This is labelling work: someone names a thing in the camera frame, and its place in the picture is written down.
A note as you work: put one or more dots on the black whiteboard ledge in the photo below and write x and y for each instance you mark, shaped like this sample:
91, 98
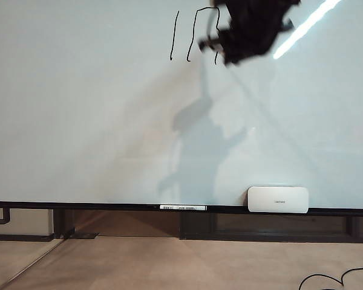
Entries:
78, 204

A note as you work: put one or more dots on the white labelled marker pen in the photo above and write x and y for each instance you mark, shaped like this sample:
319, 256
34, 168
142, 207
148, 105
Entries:
183, 208

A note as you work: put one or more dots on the black floor plate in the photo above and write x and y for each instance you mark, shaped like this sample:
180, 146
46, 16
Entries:
83, 235

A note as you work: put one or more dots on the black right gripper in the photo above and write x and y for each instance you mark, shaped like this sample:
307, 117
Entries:
251, 27

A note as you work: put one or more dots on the white rounded board eraser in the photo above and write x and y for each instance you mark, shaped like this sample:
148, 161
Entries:
277, 199

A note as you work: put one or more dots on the dark low cabinet frame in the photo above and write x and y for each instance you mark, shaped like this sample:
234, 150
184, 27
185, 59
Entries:
260, 232

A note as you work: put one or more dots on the white glass whiteboard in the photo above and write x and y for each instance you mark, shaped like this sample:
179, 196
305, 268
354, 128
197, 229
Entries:
78, 105

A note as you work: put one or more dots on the black baseboard strip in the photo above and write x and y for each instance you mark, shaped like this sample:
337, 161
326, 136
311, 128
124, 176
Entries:
21, 237

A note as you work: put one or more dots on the metal floor strip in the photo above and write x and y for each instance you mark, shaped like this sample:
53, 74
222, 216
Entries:
36, 261

